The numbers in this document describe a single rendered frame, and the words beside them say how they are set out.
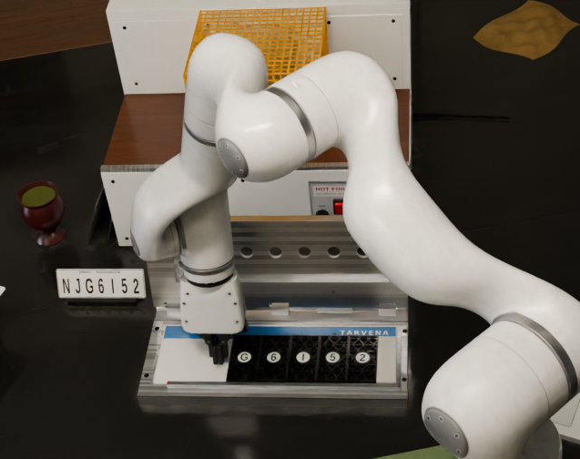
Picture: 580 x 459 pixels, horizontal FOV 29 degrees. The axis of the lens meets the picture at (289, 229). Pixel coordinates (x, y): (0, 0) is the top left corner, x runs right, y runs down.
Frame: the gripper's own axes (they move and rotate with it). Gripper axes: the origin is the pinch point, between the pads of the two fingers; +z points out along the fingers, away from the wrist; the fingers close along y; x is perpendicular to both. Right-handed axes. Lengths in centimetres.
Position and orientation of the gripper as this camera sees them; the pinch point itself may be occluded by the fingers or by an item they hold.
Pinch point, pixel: (218, 350)
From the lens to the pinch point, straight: 190.6
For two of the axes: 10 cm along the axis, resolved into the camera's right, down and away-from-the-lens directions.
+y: 9.9, 0.0, -1.2
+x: 1.0, -5.2, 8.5
